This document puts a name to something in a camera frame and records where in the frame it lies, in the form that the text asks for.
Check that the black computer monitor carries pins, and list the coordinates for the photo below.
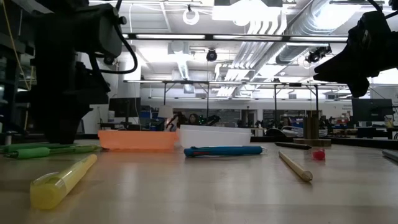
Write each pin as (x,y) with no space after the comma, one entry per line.
(371,109)
(124,107)

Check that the black ceiling spotlight cluster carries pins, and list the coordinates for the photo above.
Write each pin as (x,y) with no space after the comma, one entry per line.
(317,54)

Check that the black ceiling camera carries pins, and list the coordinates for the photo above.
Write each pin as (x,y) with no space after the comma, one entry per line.
(109,59)
(211,55)

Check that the blue pen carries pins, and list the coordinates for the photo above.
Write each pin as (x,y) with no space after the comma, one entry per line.
(224,151)

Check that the small white cylinder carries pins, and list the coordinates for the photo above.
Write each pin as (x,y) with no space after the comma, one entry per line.
(8,137)

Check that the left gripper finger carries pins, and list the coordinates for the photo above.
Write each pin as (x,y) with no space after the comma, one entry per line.
(73,124)
(55,124)

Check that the person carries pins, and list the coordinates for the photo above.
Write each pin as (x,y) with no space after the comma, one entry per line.
(193,119)

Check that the long pendant light bar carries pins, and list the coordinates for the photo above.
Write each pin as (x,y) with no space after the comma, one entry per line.
(210,37)

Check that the green pen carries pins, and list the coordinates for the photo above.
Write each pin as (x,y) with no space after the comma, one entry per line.
(31,153)

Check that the pink highlighter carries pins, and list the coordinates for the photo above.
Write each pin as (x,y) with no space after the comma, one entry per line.
(318,154)

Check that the tan wooden pencil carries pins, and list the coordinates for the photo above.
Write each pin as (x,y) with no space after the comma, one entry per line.
(295,168)

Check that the orange translucent box lid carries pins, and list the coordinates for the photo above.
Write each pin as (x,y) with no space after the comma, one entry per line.
(136,140)

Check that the black metal rig frame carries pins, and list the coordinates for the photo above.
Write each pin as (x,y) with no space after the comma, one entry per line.
(207,93)

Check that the dark grey pen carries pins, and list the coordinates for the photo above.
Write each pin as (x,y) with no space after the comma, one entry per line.
(292,145)

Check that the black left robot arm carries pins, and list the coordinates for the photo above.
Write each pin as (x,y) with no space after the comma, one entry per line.
(62,31)

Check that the white rectangular shade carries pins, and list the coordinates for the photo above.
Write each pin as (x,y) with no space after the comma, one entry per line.
(165,112)

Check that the clear plastic supply box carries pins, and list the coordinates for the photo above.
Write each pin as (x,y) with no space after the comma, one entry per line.
(214,138)

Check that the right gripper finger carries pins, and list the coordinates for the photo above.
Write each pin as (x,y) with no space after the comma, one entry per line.
(337,67)
(332,78)

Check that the translucent yellow highlighter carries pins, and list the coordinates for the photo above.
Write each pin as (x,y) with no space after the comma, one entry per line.
(56,186)

